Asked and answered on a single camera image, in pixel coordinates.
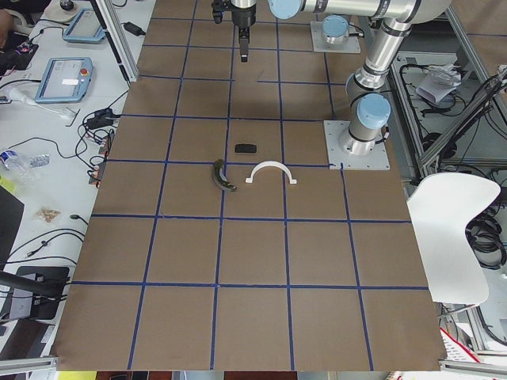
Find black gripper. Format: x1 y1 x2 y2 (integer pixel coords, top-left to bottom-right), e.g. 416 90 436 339
231 0 254 63

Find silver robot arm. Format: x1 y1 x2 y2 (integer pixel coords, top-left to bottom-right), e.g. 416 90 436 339
322 15 350 46
269 1 452 156

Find black brake pad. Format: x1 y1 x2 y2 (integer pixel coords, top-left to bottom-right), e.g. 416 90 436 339
234 143 257 154

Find green curved brake shoe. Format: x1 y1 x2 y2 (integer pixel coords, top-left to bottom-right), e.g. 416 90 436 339
212 159 238 192

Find blue teach pendant far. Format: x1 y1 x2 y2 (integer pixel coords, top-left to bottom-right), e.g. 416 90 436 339
63 8 105 44

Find blue teach pendant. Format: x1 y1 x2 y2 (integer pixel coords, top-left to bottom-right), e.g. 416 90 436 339
63 8 105 44
35 57 93 104

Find black power adapter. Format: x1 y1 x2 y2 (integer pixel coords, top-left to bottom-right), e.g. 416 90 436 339
85 108 121 130

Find blue teach pendant near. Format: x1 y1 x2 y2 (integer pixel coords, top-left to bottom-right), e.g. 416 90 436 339
35 57 93 104

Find clear plastic water bottle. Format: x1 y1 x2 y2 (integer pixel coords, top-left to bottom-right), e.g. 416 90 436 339
1 149 51 184

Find white plastic chair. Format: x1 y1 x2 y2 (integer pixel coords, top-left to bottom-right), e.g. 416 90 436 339
407 173 500 306

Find black laptop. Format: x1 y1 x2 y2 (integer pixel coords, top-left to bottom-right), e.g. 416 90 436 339
0 187 25 269

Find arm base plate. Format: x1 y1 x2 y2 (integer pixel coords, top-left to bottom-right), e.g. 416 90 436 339
323 120 391 171
310 21 361 54

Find aluminium frame post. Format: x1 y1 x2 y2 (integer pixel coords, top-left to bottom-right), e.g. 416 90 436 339
90 0 139 83

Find white curved plastic bracket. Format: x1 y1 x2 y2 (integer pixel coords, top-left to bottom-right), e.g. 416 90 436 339
245 160 298 185

